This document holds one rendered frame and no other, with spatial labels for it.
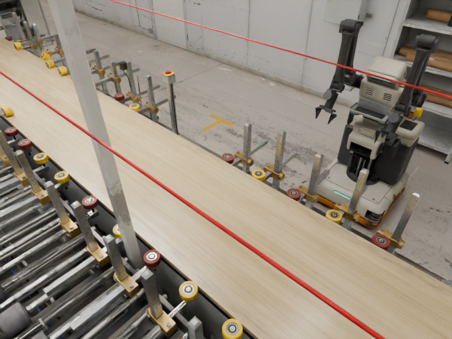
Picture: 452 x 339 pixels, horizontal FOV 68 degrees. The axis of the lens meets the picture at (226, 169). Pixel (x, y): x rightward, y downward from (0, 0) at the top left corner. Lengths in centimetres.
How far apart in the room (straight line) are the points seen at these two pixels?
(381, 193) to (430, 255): 59
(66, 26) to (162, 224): 104
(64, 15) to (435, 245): 297
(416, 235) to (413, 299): 161
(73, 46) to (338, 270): 135
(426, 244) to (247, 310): 205
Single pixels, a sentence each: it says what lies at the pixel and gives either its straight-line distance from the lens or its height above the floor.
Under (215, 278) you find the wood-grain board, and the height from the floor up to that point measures 90.
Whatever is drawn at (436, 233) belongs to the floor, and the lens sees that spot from 337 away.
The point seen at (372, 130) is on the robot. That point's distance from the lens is 266.
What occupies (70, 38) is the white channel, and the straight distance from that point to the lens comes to 115.
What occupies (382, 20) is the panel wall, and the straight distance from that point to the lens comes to 441.
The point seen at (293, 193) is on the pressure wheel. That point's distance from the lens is 193.
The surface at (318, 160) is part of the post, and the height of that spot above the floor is 109.
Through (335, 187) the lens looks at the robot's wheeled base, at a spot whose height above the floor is 28.
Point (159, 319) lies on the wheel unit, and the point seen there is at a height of 85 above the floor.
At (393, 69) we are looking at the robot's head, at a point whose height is 135.
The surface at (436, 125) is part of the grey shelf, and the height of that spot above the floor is 15.
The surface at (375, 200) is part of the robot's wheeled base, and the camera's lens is 299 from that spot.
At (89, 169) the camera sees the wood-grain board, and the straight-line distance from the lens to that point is 223.
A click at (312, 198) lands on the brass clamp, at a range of 205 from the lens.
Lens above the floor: 221
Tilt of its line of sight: 39 degrees down
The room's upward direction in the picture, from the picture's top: straight up
